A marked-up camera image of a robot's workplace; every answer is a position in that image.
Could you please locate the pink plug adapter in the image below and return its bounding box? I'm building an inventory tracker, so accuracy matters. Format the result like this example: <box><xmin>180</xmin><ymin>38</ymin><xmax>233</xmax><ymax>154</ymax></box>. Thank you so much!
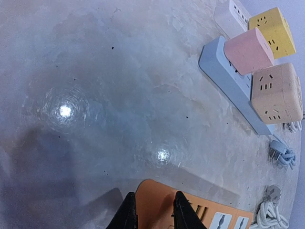
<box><xmin>224</xmin><ymin>27</ymin><xmax>275</xmax><ymax>75</ymax></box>

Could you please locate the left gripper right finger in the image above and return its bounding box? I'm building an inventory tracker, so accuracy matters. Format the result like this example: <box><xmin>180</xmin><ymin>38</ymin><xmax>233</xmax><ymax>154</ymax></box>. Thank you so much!
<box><xmin>173</xmin><ymin>191</ymin><xmax>206</xmax><ymax>229</ymax></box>

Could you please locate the orange power strip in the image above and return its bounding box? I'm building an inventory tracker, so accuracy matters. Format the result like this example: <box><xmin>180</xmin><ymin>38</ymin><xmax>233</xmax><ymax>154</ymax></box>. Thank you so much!
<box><xmin>135</xmin><ymin>179</ymin><xmax>290</xmax><ymax>229</ymax></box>

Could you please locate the white power strip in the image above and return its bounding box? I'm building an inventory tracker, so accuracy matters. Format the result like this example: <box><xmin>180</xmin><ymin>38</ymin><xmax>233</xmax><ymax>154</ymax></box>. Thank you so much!
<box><xmin>213</xmin><ymin>0</ymin><xmax>303</xmax><ymax>132</ymax></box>

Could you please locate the yellow cube socket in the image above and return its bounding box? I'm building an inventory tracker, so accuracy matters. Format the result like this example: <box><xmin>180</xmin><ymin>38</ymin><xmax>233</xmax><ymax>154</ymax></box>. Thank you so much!
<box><xmin>248</xmin><ymin>7</ymin><xmax>296</xmax><ymax>59</ymax></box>

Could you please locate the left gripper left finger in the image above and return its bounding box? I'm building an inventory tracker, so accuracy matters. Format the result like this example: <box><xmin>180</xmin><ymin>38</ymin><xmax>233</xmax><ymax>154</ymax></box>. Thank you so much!
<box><xmin>112</xmin><ymin>192</ymin><xmax>138</xmax><ymax>229</ymax></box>

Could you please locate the beige cube socket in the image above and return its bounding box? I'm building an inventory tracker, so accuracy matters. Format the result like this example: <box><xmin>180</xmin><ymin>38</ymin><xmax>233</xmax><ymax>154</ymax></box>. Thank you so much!
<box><xmin>251</xmin><ymin>62</ymin><xmax>303</xmax><ymax>125</ymax></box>

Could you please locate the blue power strip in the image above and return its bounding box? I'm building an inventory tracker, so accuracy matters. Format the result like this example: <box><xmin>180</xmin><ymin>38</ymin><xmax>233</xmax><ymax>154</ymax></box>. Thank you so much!
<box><xmin>198</xmin><ymin>35</ymin><xmax>297</xmax><ymax>170</ymax></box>

